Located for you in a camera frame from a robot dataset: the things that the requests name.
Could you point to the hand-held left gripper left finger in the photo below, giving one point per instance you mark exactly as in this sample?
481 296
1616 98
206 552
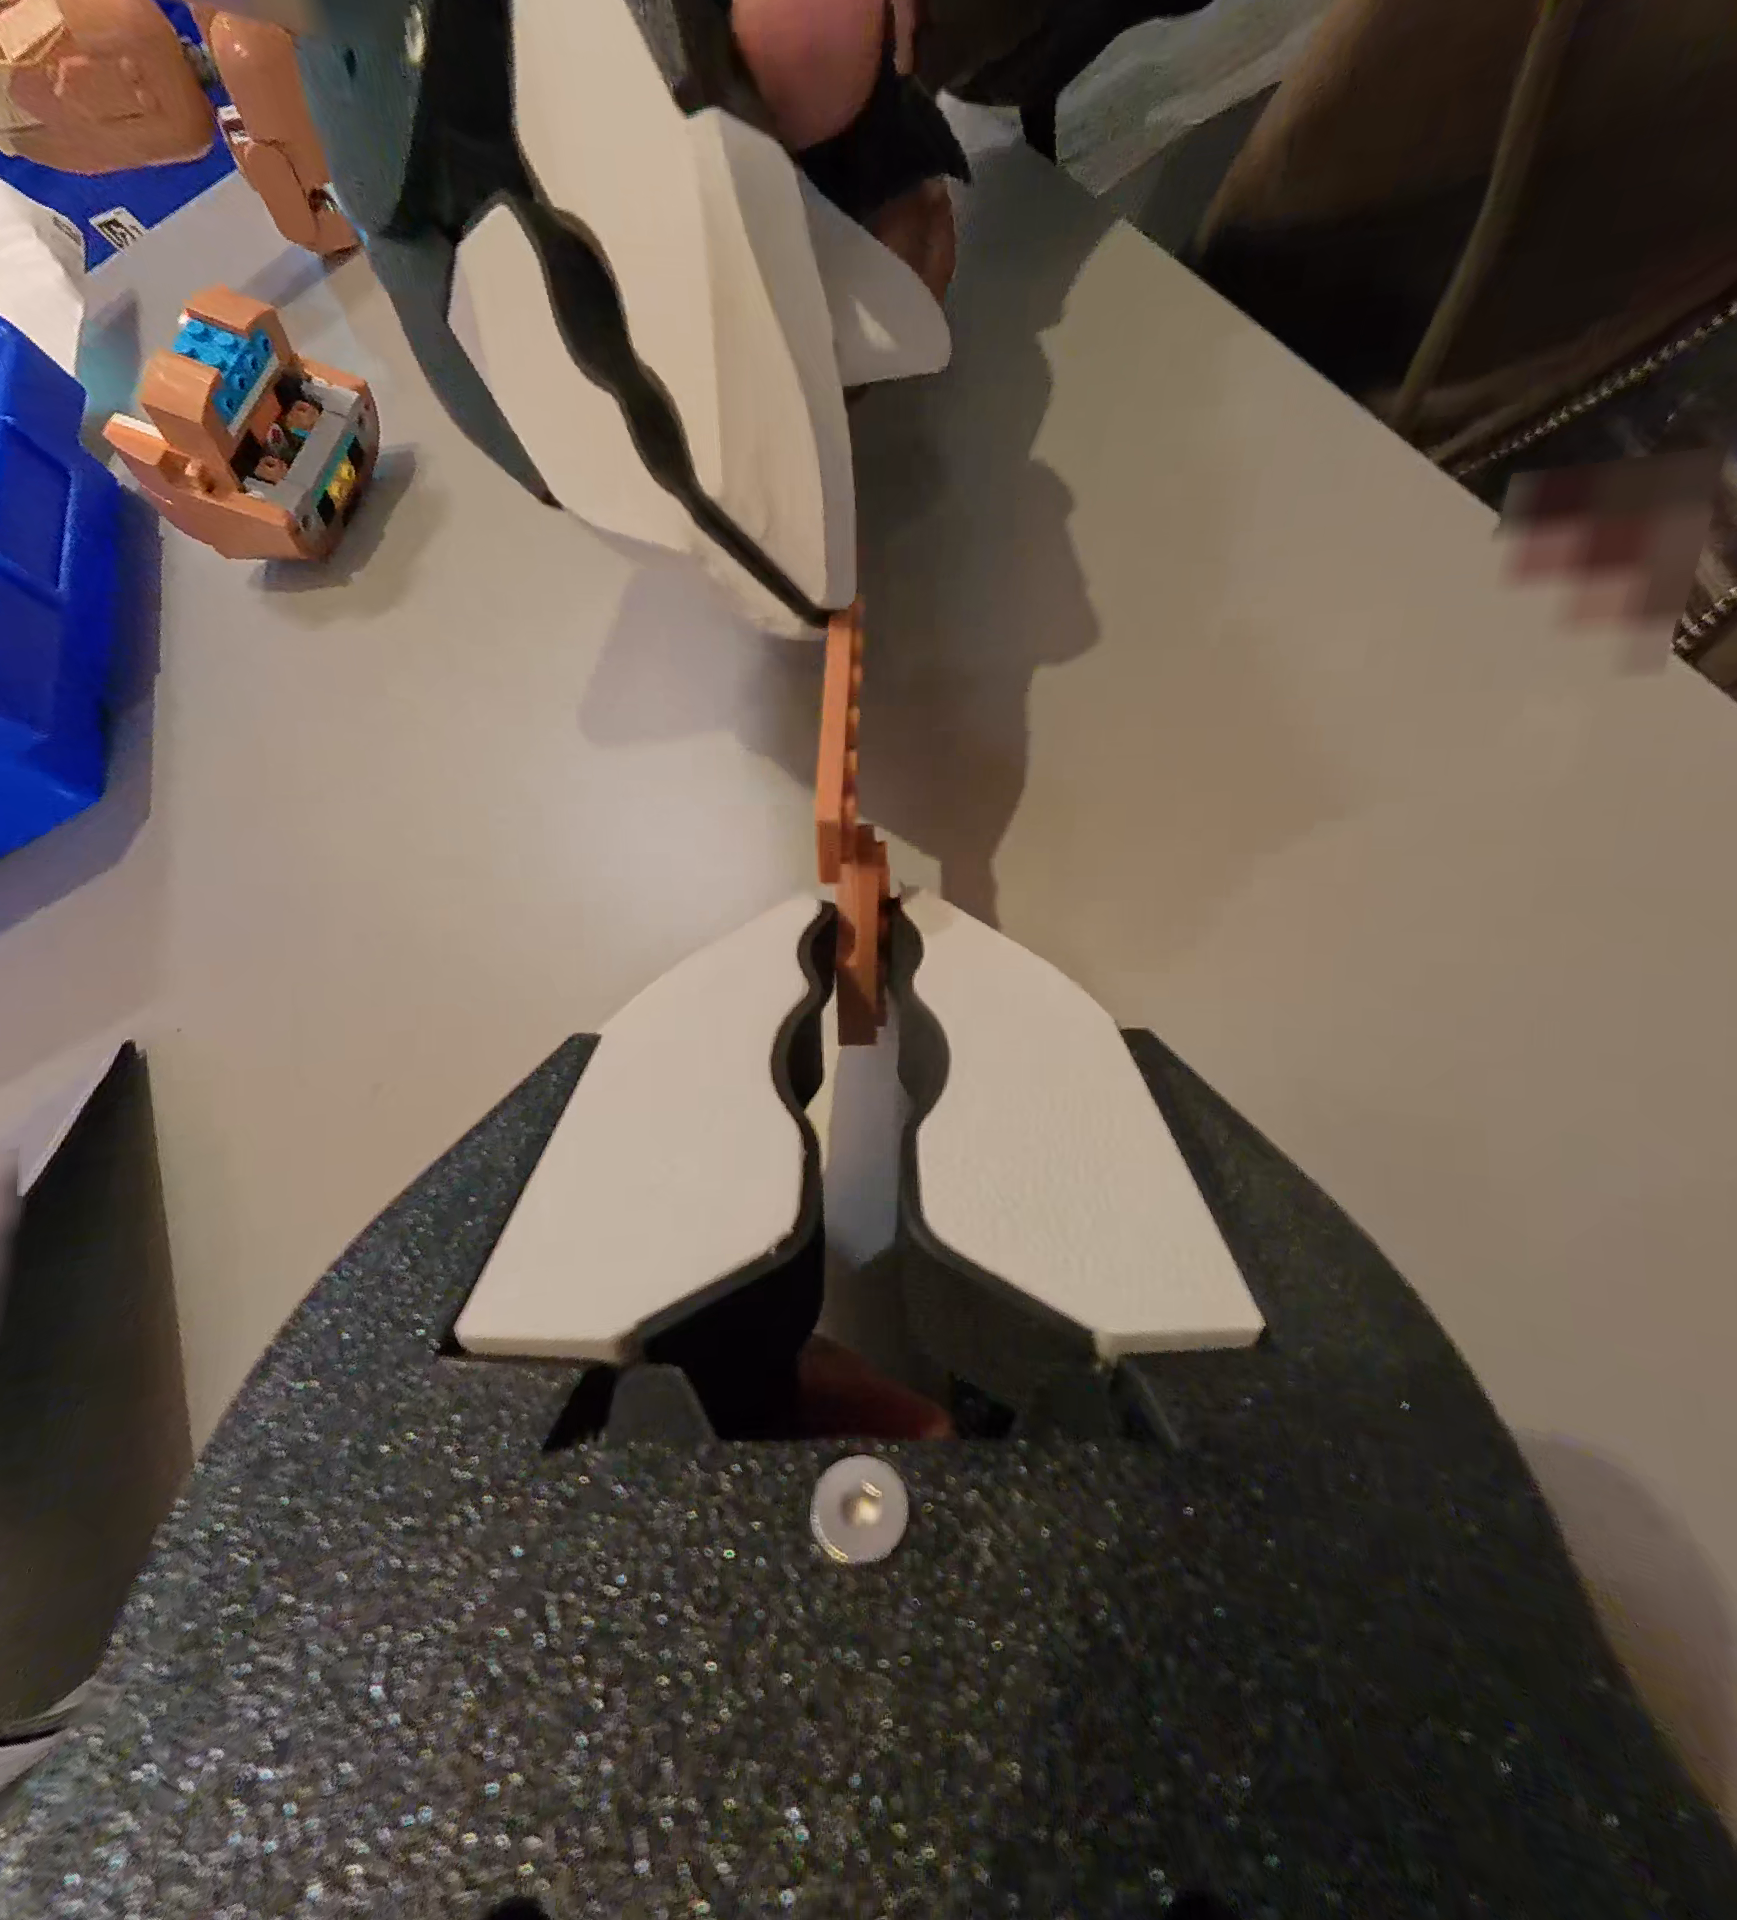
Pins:
658 1184

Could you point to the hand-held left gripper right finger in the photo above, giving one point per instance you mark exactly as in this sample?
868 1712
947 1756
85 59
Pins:
1064 1171

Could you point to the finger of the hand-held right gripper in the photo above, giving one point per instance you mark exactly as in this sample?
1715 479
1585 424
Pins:
539 390
749 374

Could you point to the narrow brown toy brick plate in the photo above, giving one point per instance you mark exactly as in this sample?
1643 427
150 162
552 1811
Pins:
840 720

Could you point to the person's right hand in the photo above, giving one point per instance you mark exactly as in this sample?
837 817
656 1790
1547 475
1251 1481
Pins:
807 59

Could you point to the small brown brick model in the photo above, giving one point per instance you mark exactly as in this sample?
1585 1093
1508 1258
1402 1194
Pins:
237 479

